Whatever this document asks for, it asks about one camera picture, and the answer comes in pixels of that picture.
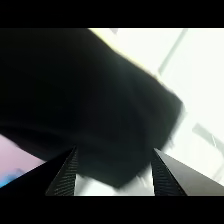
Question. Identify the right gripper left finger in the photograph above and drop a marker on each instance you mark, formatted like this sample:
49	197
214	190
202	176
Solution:
55	178

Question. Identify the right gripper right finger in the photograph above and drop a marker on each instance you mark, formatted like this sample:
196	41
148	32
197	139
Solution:
176	176

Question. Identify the black garment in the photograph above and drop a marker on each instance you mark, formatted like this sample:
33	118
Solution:
83	100

